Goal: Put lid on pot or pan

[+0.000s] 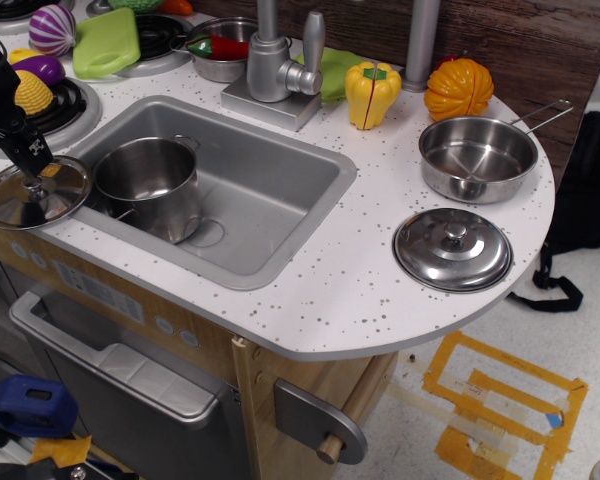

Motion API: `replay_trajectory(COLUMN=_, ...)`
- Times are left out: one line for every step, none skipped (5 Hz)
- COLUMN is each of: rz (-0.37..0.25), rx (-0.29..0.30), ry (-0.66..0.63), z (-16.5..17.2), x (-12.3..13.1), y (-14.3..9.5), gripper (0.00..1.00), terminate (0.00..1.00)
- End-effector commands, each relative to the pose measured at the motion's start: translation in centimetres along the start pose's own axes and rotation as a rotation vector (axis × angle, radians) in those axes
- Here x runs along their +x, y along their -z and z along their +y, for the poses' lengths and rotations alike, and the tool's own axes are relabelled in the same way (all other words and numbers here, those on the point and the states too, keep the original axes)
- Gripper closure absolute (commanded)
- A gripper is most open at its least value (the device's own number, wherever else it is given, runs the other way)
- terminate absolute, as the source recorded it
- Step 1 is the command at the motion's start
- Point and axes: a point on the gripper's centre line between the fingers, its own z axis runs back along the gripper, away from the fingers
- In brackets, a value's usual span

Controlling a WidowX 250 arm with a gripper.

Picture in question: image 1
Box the front left stove burner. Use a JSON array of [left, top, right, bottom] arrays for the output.
[[25, 79, 100, 153]]

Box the wooden towel rail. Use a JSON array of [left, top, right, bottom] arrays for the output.
[[316, 353, 397, 465]]

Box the stove burner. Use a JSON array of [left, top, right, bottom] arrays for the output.
[[115, 14, 193, 78], [25, 79, 100, 153], [0, 0, 75, 36]]

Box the steel lid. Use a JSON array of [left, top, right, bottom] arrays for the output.
[[0, 155, 93, 230], [393, 208, 513, 293]]

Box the orange toy pumpkin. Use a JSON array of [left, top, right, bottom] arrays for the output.
[[424, 58, 495, 121]]

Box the purple toy eggplant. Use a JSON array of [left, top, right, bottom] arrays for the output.
[[12, 55, 66, 86]]

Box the blue clamp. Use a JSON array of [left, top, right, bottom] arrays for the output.
[[0, 374, 79, 438]]

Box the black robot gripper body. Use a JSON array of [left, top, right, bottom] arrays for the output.
[[0, 42, 52, 177]]

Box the grey toy dishwasher door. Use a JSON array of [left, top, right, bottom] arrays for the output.
[[9, 292, 251, 479]]

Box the tall steel pot in sink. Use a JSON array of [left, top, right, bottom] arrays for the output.
[[94, 135, 203, 244]]

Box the grey toy faucet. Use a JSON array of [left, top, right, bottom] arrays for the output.
[[221, 0, 326, 132]]

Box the green toy cutting board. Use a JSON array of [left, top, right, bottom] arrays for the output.
[[73, 7, 141, 79]]

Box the yellow toy lemon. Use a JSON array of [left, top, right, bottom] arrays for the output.
[[8, 48, 41, 65]]

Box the back left stove burner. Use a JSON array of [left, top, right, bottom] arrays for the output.
[[0, 0, 75, 36]]

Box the grey toy sink basin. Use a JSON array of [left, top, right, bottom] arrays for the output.
[[67, 95, 356, 290]]

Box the green cloth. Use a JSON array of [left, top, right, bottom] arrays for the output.
[[320, 48, 365, 103]]

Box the steel frying pan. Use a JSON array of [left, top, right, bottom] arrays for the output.
[[418, 99, 575, 205]]

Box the back right stove burner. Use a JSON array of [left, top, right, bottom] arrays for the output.
[[115, 14, 193, 78]]

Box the yellow toy corn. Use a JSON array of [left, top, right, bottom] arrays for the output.
[[15, 70, 54, 116]]

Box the yellow toy bell pepper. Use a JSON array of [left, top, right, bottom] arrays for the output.
[[345, 61, 402, 130]]

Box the grey vertical post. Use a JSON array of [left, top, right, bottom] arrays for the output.
[[402, 0, 441, 92]]

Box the orange toy vegetable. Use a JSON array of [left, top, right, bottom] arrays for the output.
[[157, 0, 194, 16]]

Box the black backpack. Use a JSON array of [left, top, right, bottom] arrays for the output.
[[509, 111, 600, 313]]

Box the small steel pot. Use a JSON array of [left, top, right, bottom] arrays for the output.
[[185, 16, 258, 83]]

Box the red toy chili pepper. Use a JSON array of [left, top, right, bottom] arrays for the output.
[[185, 34, 249, 61]]

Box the purple striped toy onion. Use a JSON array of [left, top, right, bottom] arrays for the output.
[[28, 4, 76, 56]]

